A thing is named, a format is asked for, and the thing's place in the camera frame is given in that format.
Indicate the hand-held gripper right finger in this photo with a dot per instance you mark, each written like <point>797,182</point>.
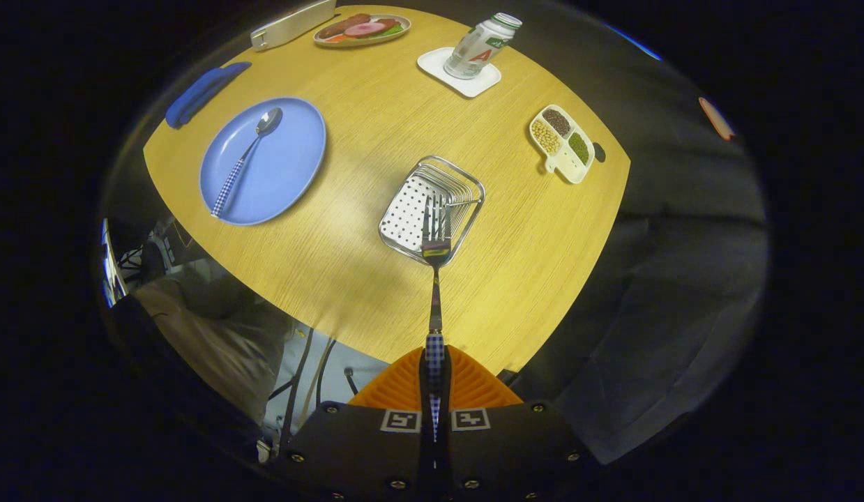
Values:
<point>508,453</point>

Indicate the pink ham slice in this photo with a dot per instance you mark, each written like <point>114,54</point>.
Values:
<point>365,28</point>

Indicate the brown sausage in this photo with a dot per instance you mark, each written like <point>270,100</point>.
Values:
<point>337,26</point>

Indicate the white divided dish of beans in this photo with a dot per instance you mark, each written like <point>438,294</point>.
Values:
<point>563,143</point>

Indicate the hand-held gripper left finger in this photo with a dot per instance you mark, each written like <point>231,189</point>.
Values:
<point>362,453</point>

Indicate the blue round plate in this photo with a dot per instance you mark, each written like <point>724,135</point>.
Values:
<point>285,167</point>

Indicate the cream white toaster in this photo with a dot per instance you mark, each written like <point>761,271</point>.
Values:
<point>292,24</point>

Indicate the green lettuce leaf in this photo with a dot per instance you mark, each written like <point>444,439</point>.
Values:
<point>393,30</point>

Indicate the black table grommet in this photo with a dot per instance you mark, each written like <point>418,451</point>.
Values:
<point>599,152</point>

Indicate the oval plate of food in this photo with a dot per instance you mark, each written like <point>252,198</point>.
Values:
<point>362,38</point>

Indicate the white square coaster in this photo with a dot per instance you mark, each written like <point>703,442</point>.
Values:
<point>477,85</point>

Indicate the grey fabric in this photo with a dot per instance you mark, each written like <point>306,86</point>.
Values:
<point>215,335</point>

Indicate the folded blue cloth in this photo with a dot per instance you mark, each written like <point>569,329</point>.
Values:
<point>201,94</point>

